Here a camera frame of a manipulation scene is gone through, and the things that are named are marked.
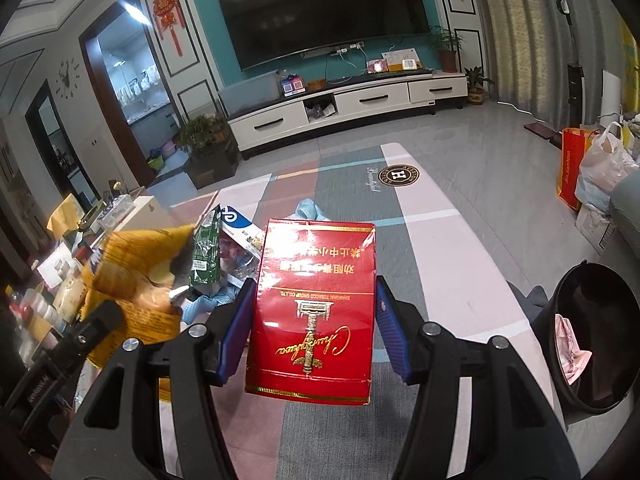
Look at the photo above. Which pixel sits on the grey sofa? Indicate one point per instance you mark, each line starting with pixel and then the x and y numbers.
pixel 627 210

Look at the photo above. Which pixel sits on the large flat television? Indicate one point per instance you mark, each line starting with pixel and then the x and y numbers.
pixel 320 10

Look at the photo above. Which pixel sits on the black trash bin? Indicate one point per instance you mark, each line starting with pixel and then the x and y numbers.
pixel 605 300

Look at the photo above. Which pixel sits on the small potted plant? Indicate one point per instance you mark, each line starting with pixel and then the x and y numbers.
pixel 477 85

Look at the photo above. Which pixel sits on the upright vacuum cleaner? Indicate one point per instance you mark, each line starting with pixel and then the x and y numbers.
pixel 575 90

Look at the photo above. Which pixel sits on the white plastic bag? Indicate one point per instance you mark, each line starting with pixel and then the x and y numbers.
pixel 605 160

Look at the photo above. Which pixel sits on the green foil packet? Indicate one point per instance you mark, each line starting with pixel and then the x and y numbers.
pixel 205 260

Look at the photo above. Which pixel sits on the grey flat panel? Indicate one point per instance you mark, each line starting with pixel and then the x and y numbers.
pixel 250 100

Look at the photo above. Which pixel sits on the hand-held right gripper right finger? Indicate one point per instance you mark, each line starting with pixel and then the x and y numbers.
pixel 392 330

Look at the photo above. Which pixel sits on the yellow snack bag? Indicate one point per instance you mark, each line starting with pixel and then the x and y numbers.
pixel 130 260

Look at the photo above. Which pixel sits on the pastel striped floor rug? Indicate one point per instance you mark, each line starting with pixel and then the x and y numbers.
pixel 440 240

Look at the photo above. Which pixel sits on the pink photo frame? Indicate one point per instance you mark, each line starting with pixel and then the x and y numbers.
pixel 376 66

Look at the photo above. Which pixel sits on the clear plastic wrapper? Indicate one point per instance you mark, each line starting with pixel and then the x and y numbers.
pixel 240 265

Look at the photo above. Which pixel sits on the wall clock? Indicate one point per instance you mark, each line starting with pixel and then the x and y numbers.
pixel 67 77

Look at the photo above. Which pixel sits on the light blue cloth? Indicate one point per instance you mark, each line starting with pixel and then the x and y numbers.
pixel 205 305
pixel 307 210

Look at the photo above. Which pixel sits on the orange shopping bag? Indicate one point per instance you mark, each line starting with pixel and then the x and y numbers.
pixel 572 170

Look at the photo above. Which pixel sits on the white and blue packet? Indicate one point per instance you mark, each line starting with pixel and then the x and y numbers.
pixel 240 225

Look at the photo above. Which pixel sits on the pink crumpled paper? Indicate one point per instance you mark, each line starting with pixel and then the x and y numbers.
pixel 570 350

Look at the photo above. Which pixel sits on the red cigarette carton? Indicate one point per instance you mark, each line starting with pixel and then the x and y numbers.
pixel 310 310

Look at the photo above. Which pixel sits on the large potted plant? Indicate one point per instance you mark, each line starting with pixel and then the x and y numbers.
pixel 205 140

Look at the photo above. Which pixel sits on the cardboard box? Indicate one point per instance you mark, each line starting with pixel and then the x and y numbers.
pixel 595 227

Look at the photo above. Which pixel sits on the pile of clothes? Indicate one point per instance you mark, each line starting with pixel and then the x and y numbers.
pixel 632 122

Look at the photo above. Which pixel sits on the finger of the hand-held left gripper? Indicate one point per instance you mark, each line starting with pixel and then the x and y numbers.
pixel 102 320

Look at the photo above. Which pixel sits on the patterned window curtain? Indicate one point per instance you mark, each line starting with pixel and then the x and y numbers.
pixel 525 35

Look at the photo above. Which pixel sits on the tall potted plant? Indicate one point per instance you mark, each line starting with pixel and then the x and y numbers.
pixel 445 45

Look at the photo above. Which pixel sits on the small brown mat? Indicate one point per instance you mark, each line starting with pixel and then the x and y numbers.
pixel 539 130

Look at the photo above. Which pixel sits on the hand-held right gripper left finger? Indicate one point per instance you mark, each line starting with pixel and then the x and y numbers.
pixel 237 330

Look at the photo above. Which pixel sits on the white tv cabinet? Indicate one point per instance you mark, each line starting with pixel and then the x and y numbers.
pixel 370 100

